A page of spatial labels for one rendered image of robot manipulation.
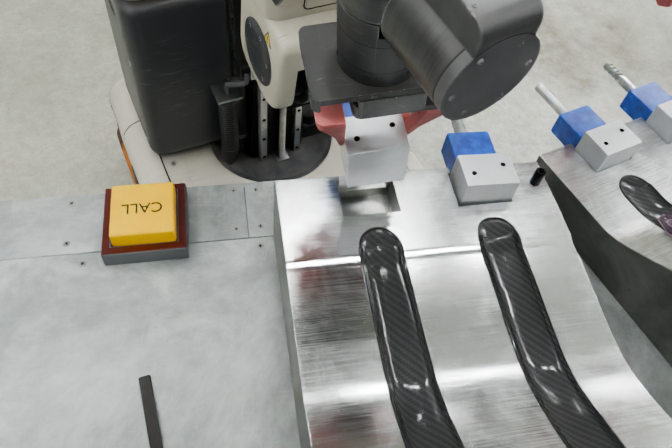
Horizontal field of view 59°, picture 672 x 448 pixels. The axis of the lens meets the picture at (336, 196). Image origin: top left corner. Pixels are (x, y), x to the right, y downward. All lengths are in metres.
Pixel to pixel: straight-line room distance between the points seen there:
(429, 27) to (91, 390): 0.42
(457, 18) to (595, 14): 2.32
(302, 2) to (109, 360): 0.51
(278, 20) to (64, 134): 1.12
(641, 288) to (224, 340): 0.40
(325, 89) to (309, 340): 0.20
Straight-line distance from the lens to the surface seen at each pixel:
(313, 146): 1.40
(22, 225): 0.67
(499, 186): 0.56
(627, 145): 0.70
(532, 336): 0.53
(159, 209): 0.60
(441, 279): 0.52
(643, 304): 0.66
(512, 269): 0.55
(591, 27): 2.51
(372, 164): 0.48
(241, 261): 0.60
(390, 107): 0.41
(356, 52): 0.38
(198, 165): 1.35
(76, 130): 1.87
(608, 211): 0.67
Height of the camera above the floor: 1.32
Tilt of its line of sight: 53 degrees down
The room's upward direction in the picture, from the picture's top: 9 degrees clockwise
